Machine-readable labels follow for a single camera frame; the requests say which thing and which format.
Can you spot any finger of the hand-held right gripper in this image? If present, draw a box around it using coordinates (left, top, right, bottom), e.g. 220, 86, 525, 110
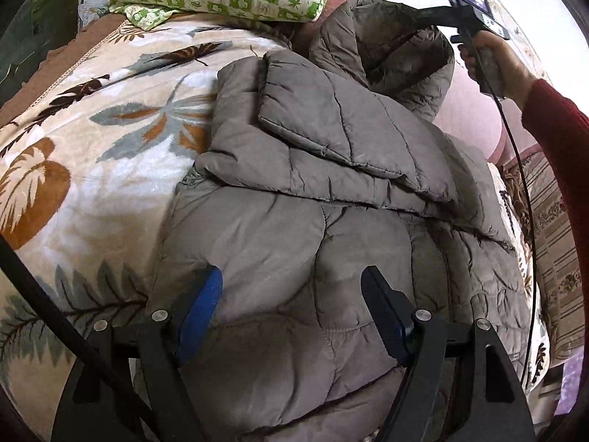
399, 4, 448, 28

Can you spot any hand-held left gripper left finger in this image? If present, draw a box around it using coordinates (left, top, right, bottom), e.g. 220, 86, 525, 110
52, 264, 224, 442

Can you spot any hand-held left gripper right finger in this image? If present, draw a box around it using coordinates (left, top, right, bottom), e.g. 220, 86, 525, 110
361, 266, 537, 442

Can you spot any grey-brown puffer jacket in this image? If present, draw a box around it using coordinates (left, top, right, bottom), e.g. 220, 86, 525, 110
146, 0, 535, 442

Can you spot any person's right forearm red sleeve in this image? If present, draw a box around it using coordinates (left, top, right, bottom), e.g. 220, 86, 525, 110
520, 78, 589, 222

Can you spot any person's right hand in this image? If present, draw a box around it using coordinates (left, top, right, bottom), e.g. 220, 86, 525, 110
458, 30, 539, 112

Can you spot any pink bed sheet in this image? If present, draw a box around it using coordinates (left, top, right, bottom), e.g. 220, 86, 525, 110
433, 50, 516, 166

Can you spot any cream leaf-print blanket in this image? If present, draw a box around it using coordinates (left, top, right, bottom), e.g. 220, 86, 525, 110
0, 15, 295, 440

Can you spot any brown cloth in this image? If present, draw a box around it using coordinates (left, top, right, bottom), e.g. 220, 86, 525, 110
0, 14, 130, 125

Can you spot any black cable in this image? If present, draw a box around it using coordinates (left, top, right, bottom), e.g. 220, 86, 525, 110
491, 87, 540, 380
0, 234, 152, 424

